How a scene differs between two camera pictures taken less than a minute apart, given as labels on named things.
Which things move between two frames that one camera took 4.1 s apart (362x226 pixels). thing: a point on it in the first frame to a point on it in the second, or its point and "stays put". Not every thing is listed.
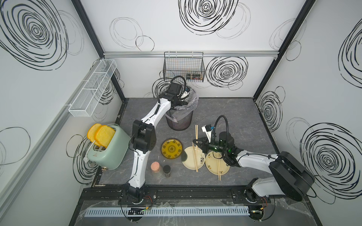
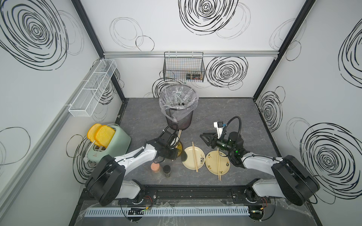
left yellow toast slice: [91, 132] stays put
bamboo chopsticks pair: [218, 165] stays put
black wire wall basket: [190, 65] stays put
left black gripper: [183, 103] to [175, 153]
